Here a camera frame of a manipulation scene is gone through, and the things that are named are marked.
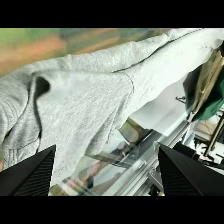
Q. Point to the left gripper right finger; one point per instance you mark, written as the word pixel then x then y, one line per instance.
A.
pixel 186 176

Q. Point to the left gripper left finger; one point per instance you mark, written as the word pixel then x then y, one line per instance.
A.
pixel 30 176

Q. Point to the grey sweatshirt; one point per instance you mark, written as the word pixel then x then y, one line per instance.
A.
pixel 83 100

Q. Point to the green garment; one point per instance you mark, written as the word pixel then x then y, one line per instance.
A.
pixel 210 106

